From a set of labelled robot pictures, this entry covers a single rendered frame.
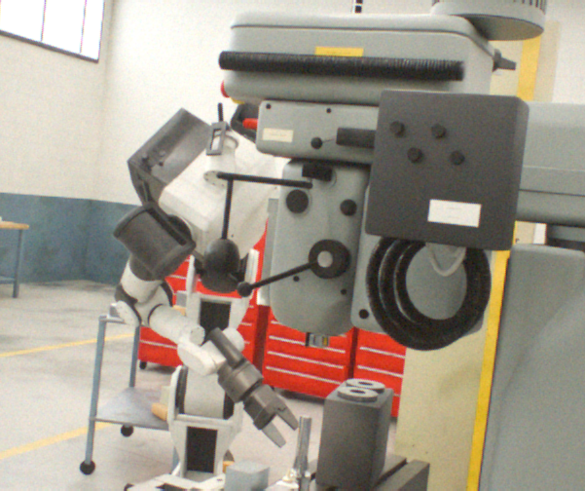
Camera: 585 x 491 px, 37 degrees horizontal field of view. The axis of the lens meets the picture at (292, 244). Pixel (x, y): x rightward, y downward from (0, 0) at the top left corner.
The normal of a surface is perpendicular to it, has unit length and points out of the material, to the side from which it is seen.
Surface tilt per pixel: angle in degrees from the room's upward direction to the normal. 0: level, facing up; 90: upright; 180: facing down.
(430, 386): 90
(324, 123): 90
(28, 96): 90
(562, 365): 90
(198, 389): 81
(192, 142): 58
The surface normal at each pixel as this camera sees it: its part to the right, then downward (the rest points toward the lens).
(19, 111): 0.90, 0.13
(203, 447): -0.09, 0.50
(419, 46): -0.42, 0.00
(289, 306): -0.42, 0.46
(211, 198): 0.03, -0.49
